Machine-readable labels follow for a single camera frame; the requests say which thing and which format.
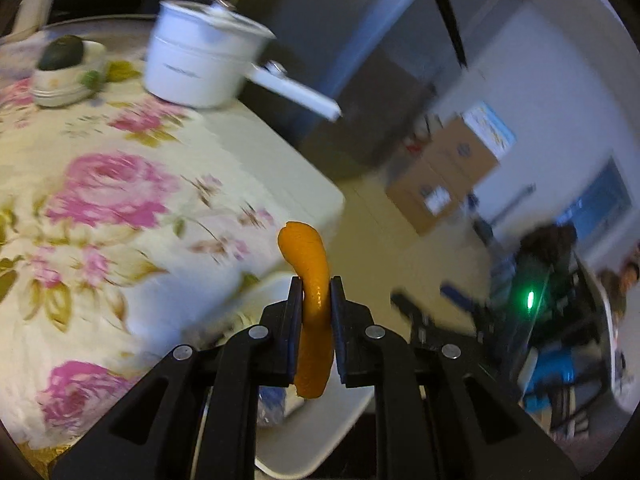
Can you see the cardboard box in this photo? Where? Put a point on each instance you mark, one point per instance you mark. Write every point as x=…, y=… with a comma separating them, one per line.
x=460, y=155

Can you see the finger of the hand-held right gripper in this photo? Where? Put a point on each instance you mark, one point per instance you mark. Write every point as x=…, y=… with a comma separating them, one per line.
x=465, y=297
x=415, y=310

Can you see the white electric pot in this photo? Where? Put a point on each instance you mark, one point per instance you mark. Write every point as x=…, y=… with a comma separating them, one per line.
x=200, y=65

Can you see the white shallow bowl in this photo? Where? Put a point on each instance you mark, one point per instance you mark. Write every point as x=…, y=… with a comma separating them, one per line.
x=60, y=101

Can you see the white plastic bin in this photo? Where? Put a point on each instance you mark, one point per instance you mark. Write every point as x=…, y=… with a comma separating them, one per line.
x=320, y=440

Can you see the blue wall poster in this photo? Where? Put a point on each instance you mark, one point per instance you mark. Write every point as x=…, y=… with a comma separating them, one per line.
x=490, y=130

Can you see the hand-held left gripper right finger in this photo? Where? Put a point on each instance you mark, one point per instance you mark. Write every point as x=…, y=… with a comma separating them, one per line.
x=350, y=345

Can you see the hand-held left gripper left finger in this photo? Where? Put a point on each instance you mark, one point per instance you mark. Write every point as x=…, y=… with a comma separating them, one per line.
x=285, y=340

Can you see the cardboard boxes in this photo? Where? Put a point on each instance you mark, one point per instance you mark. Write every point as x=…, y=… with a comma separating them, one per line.
x=420, y=205

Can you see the small orange carrot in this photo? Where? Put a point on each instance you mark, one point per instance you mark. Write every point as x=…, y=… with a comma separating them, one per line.
x=312, y=280

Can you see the dark green squash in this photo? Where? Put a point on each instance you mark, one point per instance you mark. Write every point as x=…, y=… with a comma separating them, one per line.
x=62, y=52

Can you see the grey refrigerator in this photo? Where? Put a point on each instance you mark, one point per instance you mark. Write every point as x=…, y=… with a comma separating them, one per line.
x=380, y=60

